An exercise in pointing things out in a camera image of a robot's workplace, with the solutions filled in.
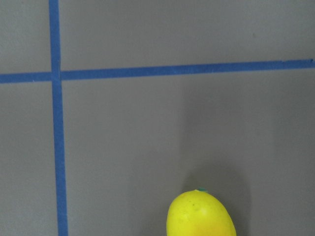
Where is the yellow mango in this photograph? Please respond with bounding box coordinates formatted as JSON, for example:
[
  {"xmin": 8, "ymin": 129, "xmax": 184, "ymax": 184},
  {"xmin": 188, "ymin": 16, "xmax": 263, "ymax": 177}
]
[{"xmin": 166, "ymin": 188, "xmax": 237, "ymax": 236}]

